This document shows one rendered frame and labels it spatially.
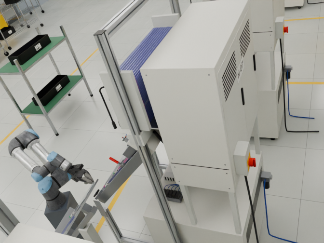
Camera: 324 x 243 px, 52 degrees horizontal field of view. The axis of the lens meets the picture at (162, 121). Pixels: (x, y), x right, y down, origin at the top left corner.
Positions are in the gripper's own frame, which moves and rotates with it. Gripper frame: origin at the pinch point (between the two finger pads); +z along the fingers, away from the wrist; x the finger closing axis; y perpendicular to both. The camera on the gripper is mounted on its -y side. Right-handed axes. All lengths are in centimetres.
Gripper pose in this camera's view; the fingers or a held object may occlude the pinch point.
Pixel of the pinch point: (92, 181)
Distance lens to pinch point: 239.9
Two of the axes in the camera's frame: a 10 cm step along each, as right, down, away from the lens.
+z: 8.2, 5.7, 0.9
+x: -3.7, 6.3, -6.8
